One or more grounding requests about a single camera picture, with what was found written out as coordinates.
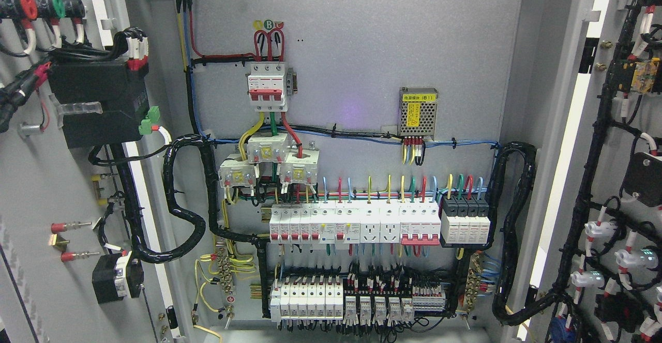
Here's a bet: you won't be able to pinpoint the grey cabinet door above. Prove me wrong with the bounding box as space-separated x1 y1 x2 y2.
488 0 660 342
2 0 195 342

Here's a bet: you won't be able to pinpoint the red three pole main breaker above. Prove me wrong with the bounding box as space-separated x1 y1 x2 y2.
247 62 295 112

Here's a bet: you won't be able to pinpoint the perforated metal power supply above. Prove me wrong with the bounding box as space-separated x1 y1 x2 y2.
398 87 439 138

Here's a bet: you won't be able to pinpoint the white socket breaker row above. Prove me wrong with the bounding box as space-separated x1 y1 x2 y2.
268 199 441 249

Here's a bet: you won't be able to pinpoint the black surge protector modules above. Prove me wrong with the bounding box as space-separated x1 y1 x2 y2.
440 197 490 248

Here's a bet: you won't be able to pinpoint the black digital power meter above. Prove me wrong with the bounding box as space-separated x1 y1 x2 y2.
48 58 149 149

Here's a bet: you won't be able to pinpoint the black cable conduit left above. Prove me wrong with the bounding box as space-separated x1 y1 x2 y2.
119 134 272 319

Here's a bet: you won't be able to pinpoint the black cable conduit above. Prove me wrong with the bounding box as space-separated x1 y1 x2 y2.
486 142 562 327
119 134 272 319

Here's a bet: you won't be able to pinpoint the black cable conduit right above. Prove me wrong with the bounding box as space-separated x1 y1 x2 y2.
486 142 562 327

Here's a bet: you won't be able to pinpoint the white rotary selector switch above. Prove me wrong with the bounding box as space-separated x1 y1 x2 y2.
92 251 144 304

